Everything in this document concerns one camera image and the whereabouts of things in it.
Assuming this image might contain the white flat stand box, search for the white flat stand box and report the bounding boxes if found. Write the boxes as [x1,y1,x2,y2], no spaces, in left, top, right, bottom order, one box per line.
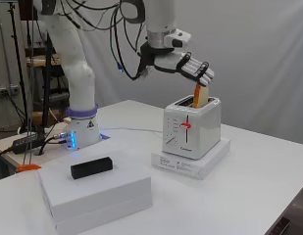
[37,143,153,223]
[42,192,154,235]

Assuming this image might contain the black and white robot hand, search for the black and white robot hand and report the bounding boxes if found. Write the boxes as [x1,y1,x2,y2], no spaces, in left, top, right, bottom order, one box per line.
[137,28,216,88]

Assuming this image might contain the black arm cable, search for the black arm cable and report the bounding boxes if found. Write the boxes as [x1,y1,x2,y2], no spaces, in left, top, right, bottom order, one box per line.
[59,0,149,81]

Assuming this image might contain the orange toast slice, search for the orange toast slice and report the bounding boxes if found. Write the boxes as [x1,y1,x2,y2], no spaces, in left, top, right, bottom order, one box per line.
[192,83,210,109]

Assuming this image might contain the steel toaster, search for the steel toaster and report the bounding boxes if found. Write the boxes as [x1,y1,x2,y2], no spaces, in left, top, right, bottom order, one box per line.
[162,95,223,161]

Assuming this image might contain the white hanging sheet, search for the white hanging sheet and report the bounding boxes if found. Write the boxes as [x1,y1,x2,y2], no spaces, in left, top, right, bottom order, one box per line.
[0,0,303,147]

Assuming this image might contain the black block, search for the black block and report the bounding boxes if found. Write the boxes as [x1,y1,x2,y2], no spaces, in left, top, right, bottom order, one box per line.
[70,156,114,180]

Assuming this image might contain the black cable hub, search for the black cable hub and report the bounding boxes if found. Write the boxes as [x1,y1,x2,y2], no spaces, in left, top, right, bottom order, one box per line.
[9,131,48,155]

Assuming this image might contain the white toaster cord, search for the white toaster cord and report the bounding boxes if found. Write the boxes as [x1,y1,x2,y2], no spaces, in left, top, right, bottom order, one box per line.
[100,126,165,135]

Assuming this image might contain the white flat box with print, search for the white flat box with print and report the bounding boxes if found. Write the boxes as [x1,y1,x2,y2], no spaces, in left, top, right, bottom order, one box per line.
[150,137,231,180]

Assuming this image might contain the black light stand pole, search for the black light stand pole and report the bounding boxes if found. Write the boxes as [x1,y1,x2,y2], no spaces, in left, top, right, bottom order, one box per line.
[7,0,31,133]

